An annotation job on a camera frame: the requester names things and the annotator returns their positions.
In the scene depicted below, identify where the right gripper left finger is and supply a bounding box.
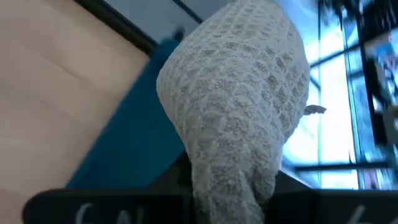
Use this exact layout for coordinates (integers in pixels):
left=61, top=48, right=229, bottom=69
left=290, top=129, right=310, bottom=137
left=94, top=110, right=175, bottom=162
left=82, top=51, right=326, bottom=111
left=21, top=152, right=195, bottom=224

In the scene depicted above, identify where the teal fabric basket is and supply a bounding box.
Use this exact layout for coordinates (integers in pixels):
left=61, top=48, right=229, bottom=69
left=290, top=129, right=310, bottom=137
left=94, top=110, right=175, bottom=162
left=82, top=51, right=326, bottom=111
left=65, top=29, right=187, bottom=190

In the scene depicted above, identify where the black aluminium table frame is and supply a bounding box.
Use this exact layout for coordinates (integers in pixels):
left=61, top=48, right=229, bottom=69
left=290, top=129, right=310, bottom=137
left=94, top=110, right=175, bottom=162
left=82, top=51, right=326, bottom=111
left=73, top=0, right=159, bottom=56

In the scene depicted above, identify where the grey waffle microfiber towel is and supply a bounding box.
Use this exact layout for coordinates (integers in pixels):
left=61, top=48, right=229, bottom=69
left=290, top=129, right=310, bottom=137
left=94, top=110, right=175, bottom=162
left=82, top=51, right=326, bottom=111
left=155, top=0, right=327, bottom=224

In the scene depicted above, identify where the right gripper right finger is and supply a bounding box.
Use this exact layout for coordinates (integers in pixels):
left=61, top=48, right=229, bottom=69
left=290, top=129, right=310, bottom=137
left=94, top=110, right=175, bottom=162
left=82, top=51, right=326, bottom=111
left=267, top=170, right=398, bottom=224

